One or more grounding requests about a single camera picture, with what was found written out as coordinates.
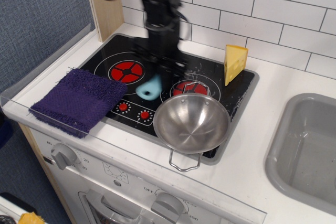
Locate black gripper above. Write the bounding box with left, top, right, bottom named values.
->
left=132, top=23, right=188, bottom=91

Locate blue dish brush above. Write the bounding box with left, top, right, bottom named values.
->
left=135, top=74, right=162, bottom=101

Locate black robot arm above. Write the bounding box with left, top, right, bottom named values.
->
left=133, top=0, right=187, bottom=101

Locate purple towel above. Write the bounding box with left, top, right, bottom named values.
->
left=29, top=69, right=128, bottom=138

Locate black toy stovetop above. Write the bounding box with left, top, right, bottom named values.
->
left=78, top=34, right=260, bottom=166

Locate yellow cheese wedge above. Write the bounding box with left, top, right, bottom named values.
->
left=224, top=45, right=248, bottom=86

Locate grey left oven knob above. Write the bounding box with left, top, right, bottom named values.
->
left=51, top=143, right=77, bottom=170

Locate grey oven knob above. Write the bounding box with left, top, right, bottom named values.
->
left=151, top=193, right=184, bottom=223
left=51, top=143, right=77, bottom=170

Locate grey right oven knob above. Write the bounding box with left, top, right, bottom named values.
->
left=151, top=193, right=184, bottom=223

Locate grey sink basin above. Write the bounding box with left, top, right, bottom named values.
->
left=265, top=93, right=335, bottom=215

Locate yellow object at corner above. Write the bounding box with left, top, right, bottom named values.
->
left=18, top=212, right=45, bottom=224

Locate steel bowl with wire handles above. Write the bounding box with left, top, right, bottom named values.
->
left=153, top=81, right=232, bottom=172

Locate wooden side post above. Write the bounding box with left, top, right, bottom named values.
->
left=89, top=0, right=124, bottom=42

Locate silver oven door handle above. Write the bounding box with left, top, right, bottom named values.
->
left=84, top=190, right=151, bottom=223

